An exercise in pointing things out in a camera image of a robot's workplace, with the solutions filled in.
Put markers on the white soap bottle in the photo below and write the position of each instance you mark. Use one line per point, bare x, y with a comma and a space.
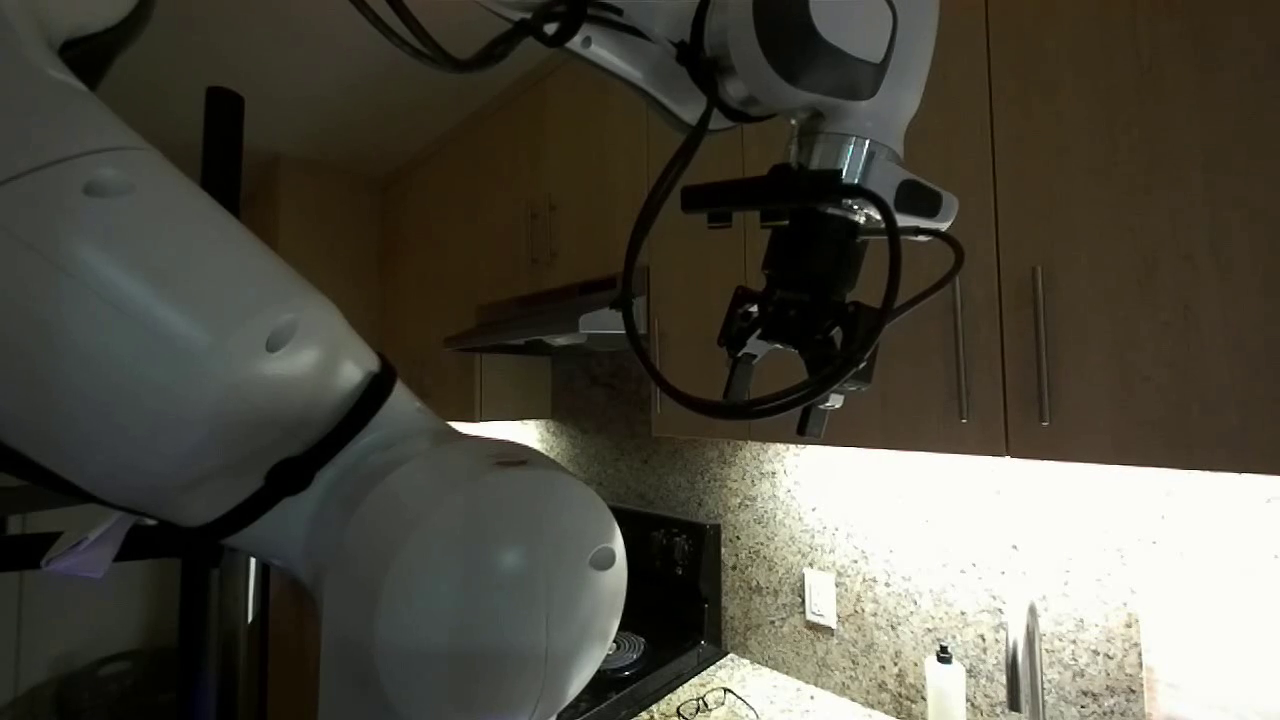
944, 686

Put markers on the steel range hood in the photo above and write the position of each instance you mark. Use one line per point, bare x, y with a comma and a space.
563, 321

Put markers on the wide wooden cabinet door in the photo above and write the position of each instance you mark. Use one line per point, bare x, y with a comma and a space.
935, 402

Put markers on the white wall outlet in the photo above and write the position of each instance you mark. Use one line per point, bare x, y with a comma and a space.
819, 601

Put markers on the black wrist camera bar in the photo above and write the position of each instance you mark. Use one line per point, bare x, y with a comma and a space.
747, 194

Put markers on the black stove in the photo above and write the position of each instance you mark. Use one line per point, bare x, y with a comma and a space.
674, 586

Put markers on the metal kitchen faucet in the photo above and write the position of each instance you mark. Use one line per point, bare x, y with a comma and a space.
1032, 654

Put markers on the wooden cabinet over hood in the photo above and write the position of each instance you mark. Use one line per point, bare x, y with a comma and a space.
506, 202

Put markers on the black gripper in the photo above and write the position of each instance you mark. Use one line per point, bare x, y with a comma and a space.
807, 295

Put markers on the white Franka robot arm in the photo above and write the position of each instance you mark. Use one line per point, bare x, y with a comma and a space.
162, 333

